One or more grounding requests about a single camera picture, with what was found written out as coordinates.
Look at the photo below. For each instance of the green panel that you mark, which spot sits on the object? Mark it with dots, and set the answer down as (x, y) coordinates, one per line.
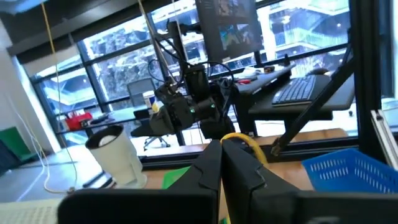
(14, 143)

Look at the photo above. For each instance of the silver aluminium extrusion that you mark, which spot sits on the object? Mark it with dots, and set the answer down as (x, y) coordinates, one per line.
(384, 137)

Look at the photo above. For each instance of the black computer monitor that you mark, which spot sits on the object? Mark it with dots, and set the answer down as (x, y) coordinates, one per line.
(228, 28)

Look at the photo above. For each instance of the red plastic bin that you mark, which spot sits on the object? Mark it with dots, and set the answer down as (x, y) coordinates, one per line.
(77, 121)

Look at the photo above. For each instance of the white cup with black rim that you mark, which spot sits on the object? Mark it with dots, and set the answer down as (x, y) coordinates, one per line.
(116, 155)

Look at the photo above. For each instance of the blue plastic basket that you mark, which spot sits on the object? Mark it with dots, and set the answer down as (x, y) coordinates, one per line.
(351, 171)

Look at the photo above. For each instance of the black standing desk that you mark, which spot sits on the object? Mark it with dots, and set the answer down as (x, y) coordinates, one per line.
(326, 102)

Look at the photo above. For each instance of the black computer keyboard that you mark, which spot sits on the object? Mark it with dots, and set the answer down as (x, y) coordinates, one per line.
(295, 90)

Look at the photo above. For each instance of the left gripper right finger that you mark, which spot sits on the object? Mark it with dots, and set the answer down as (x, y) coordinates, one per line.
(280, 205)

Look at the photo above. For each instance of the dark window frame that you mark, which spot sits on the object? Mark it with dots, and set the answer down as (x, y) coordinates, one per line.
(94, 77)

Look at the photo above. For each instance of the grey office chair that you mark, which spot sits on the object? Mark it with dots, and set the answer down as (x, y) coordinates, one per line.
(141, 93)

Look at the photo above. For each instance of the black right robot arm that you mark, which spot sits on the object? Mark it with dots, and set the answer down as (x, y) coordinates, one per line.
(199, 81)

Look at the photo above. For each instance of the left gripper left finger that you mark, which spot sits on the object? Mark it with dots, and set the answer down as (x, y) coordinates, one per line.
(140, 205)

